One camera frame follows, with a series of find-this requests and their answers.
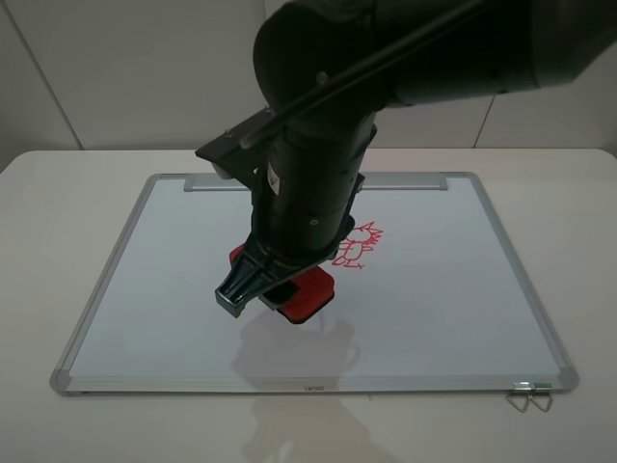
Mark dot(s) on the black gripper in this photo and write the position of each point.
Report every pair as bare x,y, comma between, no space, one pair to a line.
287,240

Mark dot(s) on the red whiteboard eraser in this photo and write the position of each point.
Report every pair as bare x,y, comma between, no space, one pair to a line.
316,288

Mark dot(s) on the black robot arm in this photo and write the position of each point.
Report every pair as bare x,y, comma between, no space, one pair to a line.
326,69

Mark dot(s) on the aluminium framed whiteboard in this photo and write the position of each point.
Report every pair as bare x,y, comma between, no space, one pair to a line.
430,296

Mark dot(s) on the left metal hanging clip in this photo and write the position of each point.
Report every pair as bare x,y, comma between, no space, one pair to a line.
520,396

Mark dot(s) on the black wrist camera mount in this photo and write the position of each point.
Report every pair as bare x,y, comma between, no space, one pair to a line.
232,161

